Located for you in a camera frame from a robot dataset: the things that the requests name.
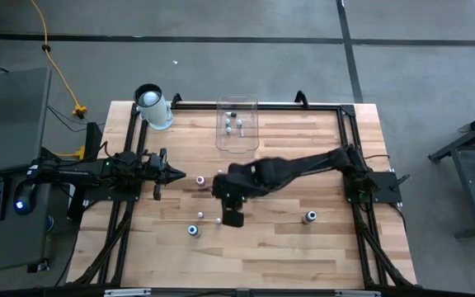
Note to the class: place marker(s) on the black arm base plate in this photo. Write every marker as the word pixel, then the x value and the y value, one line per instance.
pixel 97 194
pixel 386 191

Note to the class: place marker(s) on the small brown food coloring bottle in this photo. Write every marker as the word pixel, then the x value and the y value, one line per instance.
pixel 200 214

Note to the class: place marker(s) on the black metal stand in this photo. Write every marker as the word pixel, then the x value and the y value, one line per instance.
pixel 474 232

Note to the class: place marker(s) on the grey side desk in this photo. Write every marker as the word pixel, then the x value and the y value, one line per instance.
pixel 10 115

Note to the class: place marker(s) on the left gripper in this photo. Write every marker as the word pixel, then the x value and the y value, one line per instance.
pixel 155 169

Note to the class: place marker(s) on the white cylindrical cup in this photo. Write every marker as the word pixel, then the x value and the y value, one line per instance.
pixel 157 113

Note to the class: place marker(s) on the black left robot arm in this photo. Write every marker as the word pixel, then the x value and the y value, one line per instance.
pixel 76 172

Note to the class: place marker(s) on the black power box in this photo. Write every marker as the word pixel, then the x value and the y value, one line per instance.
pixel 93 140

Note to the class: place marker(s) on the large blue food coloring bottle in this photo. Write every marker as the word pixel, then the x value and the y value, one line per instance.
pixel 193 229

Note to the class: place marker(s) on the black computer mouse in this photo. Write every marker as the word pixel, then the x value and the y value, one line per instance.
pixel 25 194

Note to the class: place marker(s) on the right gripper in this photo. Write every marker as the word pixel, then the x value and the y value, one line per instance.
pixel 233 214

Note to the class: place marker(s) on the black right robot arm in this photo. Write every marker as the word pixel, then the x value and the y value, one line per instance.
pixel 303 163

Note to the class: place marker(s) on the large red food coloring bottle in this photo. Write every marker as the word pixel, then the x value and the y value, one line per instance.
pixel 200 180

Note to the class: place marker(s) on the black table frame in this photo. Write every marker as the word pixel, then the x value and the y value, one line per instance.
pixel 283 107

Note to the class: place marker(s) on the clear plastic bin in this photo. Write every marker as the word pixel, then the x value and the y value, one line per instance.
pixel 237 144

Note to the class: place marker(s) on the silver metal bracket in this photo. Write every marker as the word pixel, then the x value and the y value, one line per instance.
pixel 357 293
pixel 126 292

